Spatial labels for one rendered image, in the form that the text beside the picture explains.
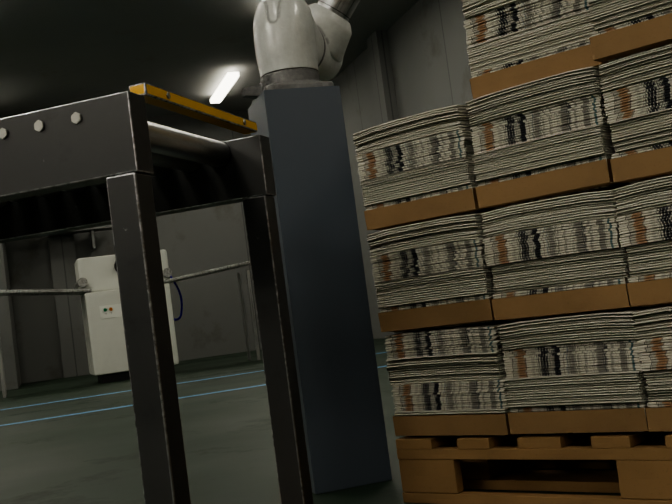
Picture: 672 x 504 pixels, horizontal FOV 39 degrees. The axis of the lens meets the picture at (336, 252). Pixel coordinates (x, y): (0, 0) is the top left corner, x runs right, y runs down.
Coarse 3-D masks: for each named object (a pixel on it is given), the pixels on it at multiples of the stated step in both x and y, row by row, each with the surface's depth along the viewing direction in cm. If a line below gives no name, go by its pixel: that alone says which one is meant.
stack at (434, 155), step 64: (640, 64) 173; (384, 128) 209; (448, 128) 199; (512, 128) 190; (576, 128) 182; (640, 128) 174; (384, 192) 211; (448, 192) 200; (576, 192) 184; (640, 192) 174; (384, 256) 211; (448, 256) 200; (512, 256) 191; (576, 256) 183; (640, 256) 175; (512, 320) 194; (576, 320) 183; (640, 320) 175; (448, 384) 203; (512, 384) 192; (576, 384) 183; (640, 384) 176; (448, 448) 203; (512, 448) 193; (576, 448) 184; (640, 448) 176
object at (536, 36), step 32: (480, 0) 198; (512, 0) 194; (544, 0) 190; (576, 0) 186; (480, 32) 199; (512, 32) 195; (544, 32) 190; (576, 32) 186; (480, 64) 200; (512, 64) 195
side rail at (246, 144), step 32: (256, 160) 188; (64, 192) 201; (96, 192) 199; (160, 192) 194; (192, 192) 192; (224, 192) 190; (256, 192) 188; (0, 224) 206; (32, 224) 204; (64, 224) 201; (96, 224) 200
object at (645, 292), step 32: (608, 160) 178; (640, 160) 174; (480, 192) 195; (512, 192) 190; (544, 192) 186; (384, 224) 211; (608, 288) 178; (640, 288) 174; (384, 320) 211; (416, 320) 206; (448, 320) 201; (480, 320) 196; (416, 416) 208; (448, 416) 202; (480, 416) 197; (512, 416) 192; (544, 416) 188; (576, 416) 184; (608, 416) 179; (640, 416) 176
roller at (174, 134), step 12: (156, 132) 161; (168, 132) 165; (180, 132) 170; (156, 144) 162; (168, 144) 165; (180, 144) 169; (192, 144) 174; (204, 144) 178; (216, 144) 184; (180, 156) 173; (192, 156) 176; (204, 156) 180; (216, 156) 184; (228, 156) 189
